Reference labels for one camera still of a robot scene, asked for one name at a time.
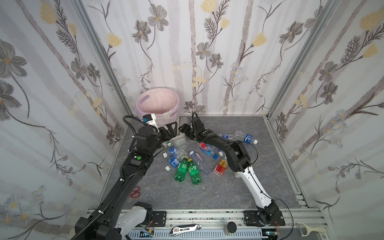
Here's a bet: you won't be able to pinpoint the pepsi label clear bottle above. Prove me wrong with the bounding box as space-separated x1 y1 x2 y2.
217 134 235 141

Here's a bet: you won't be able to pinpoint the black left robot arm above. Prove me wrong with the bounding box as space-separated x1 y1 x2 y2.
72 114 178 240

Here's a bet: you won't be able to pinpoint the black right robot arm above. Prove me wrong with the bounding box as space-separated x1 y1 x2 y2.
179 113 286 227

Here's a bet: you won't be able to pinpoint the cream bin with pink liner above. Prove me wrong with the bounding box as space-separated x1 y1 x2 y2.
136 88 181 127

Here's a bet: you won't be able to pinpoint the clear bottle white cap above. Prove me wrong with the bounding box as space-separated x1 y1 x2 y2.
163 134 186 148

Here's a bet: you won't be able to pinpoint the small blue label bottle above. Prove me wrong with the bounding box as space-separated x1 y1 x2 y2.
165 157 180 172

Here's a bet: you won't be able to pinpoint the pink label blue bottle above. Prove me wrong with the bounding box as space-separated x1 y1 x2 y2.
199 143 218 159

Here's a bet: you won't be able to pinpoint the green soda bottle right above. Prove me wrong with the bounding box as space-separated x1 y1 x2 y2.
188 159 202 185

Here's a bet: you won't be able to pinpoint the green soda bottle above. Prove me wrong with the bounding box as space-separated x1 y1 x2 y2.
174 157 189 182
188 159 202 185

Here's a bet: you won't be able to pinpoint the green soda bottle left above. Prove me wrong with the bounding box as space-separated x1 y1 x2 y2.
174 157 189 182

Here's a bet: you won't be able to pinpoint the tall clear blue bottle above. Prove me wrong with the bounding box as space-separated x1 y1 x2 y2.
190 151 211 176

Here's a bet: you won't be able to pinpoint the orange red liquid bottle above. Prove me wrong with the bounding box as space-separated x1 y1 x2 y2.
214 158 228 176

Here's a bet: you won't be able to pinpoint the red scissors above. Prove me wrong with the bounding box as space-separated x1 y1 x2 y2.
130 186 141 199

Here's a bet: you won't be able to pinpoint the silver adjustable wrench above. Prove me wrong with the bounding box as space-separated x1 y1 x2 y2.
169 224 202 237

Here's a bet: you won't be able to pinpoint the white vegetable peeler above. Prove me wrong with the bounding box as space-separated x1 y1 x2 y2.
297 222 327 237

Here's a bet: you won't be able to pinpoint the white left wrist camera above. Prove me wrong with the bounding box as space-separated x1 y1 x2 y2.
142 114 158 130

